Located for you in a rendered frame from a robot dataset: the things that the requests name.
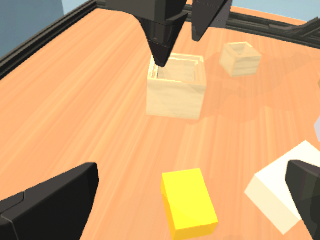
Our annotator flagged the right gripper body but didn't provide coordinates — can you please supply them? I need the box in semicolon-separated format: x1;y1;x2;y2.
105;0;187;21

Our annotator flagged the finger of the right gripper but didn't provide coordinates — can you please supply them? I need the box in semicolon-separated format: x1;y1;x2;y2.
191;0;228;41
132;11;188;67

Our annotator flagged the yellow rectangular block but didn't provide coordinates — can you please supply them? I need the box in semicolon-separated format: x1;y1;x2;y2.
160;168;219;240

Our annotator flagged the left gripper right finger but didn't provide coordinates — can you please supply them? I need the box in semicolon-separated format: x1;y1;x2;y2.
285;159;320;240

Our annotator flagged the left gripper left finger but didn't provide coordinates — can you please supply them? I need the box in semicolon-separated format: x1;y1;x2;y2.
0;161;99;240

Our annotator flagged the wooden box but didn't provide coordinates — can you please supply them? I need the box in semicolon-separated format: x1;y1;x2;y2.
145;53;207;120
152;57;201;83
219;41;260;77

